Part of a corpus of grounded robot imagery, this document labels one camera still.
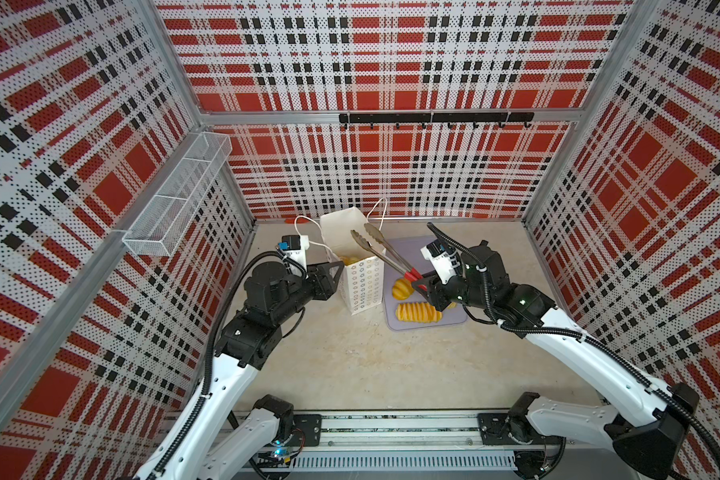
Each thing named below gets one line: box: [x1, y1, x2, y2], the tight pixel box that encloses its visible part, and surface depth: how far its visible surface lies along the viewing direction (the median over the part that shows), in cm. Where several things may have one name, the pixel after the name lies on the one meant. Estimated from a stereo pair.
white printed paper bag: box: [320, 206, 385, 315], surface depth 86 cm
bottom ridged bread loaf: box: [395, 302, 443, 324], surface depth 93 cm
